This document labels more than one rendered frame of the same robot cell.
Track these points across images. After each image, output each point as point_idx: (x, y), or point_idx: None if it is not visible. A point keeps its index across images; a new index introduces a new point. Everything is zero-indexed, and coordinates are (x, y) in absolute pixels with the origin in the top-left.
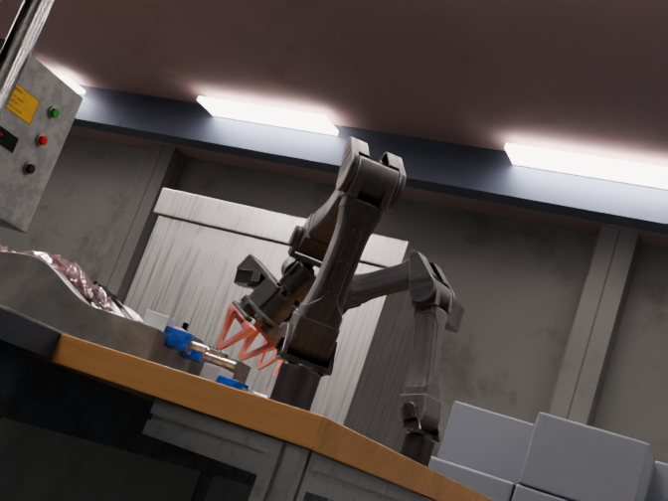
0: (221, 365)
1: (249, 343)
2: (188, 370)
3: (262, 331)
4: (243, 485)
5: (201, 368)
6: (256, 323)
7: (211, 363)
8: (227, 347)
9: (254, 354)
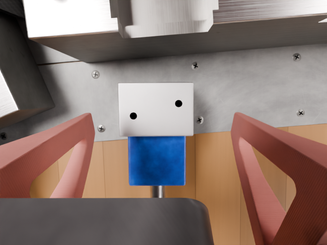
0: (284, 28)
1: (258, 149)
2: (116, 53)
3: (295, 229)
4: None
5: (171, 45)
6: (322, 187)
7: (218, 36)
8: (90, 155)
9: (241, 183)
